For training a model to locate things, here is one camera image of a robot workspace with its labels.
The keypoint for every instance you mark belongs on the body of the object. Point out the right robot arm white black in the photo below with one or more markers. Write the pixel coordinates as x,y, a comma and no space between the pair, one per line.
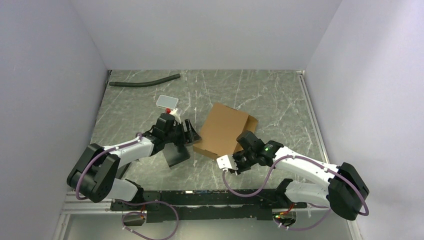
337,187

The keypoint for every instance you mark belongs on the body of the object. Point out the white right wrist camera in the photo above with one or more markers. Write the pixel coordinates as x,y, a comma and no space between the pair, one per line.
227,164

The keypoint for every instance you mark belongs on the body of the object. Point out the black flat box left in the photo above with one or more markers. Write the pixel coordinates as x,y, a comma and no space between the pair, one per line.
121,171

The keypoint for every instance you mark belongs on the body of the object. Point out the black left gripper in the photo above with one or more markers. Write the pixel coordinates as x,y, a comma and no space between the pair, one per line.
190,136

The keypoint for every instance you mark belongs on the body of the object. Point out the brown cardboard paper box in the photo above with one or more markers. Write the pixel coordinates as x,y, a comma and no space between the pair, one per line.
220,130

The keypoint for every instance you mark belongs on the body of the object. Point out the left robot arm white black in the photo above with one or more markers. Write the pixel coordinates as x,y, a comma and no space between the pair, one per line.
94,176

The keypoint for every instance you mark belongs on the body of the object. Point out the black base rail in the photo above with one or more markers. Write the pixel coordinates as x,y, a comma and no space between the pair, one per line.
166,205

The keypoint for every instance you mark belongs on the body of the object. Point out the black rectangular box centre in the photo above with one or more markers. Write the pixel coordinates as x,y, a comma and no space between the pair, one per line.
175,154

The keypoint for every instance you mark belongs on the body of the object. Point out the black foam tube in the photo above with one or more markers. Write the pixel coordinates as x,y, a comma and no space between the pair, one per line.
144,84

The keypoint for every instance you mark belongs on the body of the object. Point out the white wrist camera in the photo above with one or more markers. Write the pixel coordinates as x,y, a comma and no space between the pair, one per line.
176,113
227,164

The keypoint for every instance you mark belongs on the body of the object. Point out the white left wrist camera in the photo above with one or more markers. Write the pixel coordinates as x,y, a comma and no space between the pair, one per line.
176,113

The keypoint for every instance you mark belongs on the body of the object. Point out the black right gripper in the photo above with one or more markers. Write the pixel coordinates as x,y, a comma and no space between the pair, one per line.
240,169

